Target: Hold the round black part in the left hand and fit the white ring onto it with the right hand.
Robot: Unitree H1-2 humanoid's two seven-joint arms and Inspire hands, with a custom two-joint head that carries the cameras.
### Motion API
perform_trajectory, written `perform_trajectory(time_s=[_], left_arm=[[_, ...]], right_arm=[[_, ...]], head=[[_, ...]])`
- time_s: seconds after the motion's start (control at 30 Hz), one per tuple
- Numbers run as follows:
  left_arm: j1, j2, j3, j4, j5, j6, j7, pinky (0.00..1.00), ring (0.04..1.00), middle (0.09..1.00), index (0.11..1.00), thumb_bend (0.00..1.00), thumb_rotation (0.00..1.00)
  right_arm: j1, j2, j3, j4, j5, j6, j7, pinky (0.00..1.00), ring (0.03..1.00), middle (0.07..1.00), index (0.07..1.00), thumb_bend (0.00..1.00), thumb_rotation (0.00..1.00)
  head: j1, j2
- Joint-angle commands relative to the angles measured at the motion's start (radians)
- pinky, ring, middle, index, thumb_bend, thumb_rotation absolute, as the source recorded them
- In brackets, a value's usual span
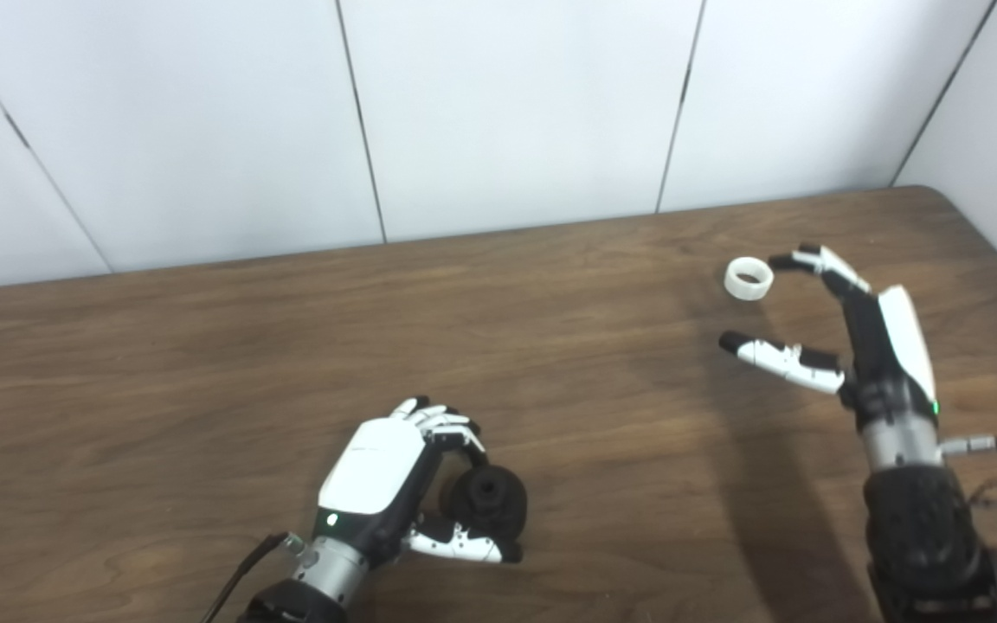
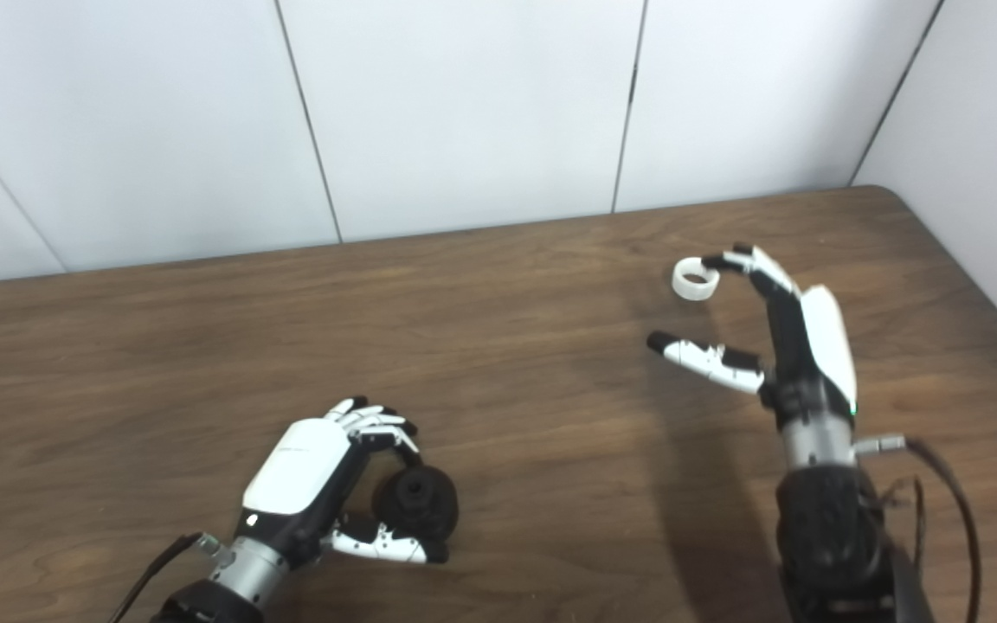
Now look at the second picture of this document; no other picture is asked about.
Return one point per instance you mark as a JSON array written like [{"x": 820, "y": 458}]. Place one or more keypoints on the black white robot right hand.
[{"x": 823, "y": 346}]

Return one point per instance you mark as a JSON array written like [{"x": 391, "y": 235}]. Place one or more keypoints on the black white robot left hand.
[{"x": 304, "y": 467}]

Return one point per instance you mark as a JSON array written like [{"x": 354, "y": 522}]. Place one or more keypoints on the round black plastic part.
[{"x": 425, "y": 510}]

